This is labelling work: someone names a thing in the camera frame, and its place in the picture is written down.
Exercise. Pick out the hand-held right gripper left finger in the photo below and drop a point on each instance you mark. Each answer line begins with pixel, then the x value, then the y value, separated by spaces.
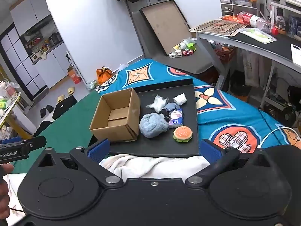
pixel 98 147

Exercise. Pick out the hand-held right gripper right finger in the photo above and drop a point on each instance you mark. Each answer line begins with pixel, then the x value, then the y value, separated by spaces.
pixel 210 149

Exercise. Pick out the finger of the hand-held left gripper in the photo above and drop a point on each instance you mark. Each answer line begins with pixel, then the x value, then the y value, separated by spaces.
pixel 35 141
pixel 9 140

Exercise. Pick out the brown cardboard box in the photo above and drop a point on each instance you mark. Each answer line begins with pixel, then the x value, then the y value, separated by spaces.
pixel 112 131

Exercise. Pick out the burger shaped soft toy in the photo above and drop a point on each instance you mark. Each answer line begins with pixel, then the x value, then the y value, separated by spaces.
pixel 183 134

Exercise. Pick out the purple tissue pack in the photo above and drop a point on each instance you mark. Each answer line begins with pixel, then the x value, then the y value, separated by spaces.
pixel 176 119

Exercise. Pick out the black cloth with white stitching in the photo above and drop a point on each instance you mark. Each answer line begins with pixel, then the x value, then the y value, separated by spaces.
pixel 165 115

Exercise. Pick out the grey fluffy plush toy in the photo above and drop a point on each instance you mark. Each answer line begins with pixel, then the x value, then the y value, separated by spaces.
pixel 152 126

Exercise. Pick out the small white plastic bag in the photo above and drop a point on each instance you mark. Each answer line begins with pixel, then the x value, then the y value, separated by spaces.
pixel 180 99

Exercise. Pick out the clear bag with white filling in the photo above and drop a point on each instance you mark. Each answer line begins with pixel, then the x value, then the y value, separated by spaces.
pixel 158 103

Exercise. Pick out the person's left hand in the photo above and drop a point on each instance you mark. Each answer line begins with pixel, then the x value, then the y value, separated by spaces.
pixel 4 193

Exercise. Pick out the black clothes pile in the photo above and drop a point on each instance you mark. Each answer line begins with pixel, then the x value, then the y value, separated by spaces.
pixel 44 127

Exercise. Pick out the yellow table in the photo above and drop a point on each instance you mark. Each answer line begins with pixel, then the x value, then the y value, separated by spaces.
pixel 11 113

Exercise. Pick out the black slipper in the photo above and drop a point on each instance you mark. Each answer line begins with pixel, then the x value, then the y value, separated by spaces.
pixel 49 108
pixel 43 113

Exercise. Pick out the green blanket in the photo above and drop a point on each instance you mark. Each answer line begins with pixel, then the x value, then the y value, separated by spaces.
pixel 68 131

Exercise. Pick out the blue printed blanket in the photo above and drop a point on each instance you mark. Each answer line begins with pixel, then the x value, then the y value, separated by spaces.
pixel 223 115

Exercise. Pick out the black dice stool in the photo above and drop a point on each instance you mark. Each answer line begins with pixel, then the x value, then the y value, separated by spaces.
pixel 64 107

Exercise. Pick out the green plant in clear wrap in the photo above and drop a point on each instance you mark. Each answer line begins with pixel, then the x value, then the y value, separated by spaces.
pixel 91 84

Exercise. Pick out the orange gift bag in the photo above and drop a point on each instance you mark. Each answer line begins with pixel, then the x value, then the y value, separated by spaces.
pixel 104 75

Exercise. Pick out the white kitchen cabinet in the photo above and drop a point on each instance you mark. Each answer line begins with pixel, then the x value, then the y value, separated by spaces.
pixel 51 70

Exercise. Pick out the orange cardboard box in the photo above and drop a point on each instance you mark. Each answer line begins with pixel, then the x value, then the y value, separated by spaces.
pixel 74 77

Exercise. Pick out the black grid sliding door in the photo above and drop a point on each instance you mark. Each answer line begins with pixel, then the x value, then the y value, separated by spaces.
pixel 21 63

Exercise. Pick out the black fan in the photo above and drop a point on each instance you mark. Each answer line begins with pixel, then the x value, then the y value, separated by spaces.
pixel 285 116

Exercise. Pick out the clear plastic bag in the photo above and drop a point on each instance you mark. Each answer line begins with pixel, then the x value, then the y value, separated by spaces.
pixel 123 67

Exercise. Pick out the grey folded mattress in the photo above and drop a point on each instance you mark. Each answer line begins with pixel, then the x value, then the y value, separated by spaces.
pixel 188 63

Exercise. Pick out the beige tote bag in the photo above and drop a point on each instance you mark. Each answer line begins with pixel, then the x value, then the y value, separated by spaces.
pixel 250 68

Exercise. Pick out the red basket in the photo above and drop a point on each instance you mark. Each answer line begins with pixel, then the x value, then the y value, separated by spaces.
pixel 224 54

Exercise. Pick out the row of kitchen bottles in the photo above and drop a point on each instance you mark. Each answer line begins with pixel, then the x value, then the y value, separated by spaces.
pixel 42 44

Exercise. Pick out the red and white ball toys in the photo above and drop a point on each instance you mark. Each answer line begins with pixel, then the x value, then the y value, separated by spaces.
pixel 187 52

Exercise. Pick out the small white box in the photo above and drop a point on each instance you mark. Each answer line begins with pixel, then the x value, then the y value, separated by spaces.
pixel 178 54

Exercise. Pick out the white charger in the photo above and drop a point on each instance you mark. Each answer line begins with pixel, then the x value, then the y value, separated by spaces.
pixel 171 55

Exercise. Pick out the green cup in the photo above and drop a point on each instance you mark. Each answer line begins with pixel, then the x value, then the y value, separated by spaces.
pixel 191 46

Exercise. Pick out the white jar with green label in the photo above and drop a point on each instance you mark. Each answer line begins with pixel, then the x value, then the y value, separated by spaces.
pixel 182 45

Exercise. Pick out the grey desk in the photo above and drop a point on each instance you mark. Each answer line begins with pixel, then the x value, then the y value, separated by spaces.
pixel 247 46

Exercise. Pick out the black desk mat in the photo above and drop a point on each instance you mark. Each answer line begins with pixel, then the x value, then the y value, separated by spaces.
pixel 277 49

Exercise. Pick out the brown printed mat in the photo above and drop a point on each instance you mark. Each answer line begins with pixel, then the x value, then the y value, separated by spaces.
pixel 218 27

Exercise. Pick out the green and white packet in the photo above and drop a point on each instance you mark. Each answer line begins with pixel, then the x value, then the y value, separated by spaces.
pixel 257 35

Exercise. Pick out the white phone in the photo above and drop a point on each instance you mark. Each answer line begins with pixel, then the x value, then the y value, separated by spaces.
pixel 296 54

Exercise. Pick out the black framed brown tray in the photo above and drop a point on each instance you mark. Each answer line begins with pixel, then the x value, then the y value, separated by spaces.
pixel 164 26

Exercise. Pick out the red snack packets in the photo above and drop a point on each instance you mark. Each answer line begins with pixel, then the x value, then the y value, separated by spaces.
pixel 231 19

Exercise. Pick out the water bottle with red label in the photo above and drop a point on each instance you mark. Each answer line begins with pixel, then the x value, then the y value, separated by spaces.
pixel 256 20

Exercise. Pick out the panda figure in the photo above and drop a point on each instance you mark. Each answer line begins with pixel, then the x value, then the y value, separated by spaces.
pixel 280 20

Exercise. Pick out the grey door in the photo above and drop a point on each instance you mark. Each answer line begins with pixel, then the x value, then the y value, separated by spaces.
pixel 147 7

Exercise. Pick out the grey drawer organiser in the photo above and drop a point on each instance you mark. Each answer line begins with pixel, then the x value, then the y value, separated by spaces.
pixel 235 2

